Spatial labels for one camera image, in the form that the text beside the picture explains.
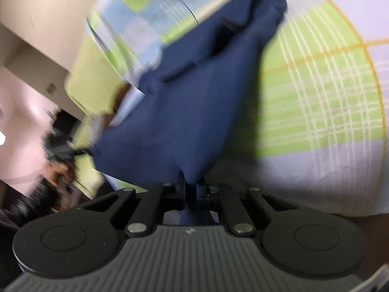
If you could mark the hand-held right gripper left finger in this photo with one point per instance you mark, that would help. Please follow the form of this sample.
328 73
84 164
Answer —
181 190

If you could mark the navy blue garment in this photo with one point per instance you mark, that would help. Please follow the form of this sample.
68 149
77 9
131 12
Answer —
194 103

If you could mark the wall socket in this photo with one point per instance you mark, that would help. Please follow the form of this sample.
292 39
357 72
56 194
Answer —
51 88

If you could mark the ceiling light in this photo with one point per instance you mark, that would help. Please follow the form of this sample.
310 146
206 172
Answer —
1 138

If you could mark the light green bed sheet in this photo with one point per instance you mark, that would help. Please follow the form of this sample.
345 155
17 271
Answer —
91 82

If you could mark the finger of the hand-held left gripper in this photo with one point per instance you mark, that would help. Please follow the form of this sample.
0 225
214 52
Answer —
85 151

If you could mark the plaid quilt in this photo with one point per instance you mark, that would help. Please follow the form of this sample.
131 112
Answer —
316 97

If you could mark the person's left hand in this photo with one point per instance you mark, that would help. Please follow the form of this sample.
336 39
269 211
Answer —
59 173

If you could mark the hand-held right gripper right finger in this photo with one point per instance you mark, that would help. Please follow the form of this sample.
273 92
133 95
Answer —
202 193

